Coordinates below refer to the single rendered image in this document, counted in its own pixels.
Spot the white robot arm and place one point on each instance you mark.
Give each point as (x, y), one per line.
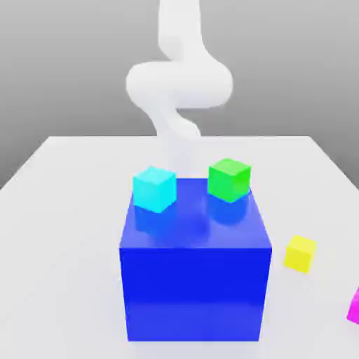
(179, 81)

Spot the small cyan cube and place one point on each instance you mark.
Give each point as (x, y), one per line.
(154, 189)

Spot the small green cube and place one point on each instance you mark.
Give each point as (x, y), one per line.
(228, 179)

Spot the small yellow cube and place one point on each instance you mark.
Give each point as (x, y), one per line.
(299, 253)

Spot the small magenta cube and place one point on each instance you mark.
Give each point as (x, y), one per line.
(354, 308)

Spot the large blue box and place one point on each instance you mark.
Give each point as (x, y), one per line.
(193, 280)

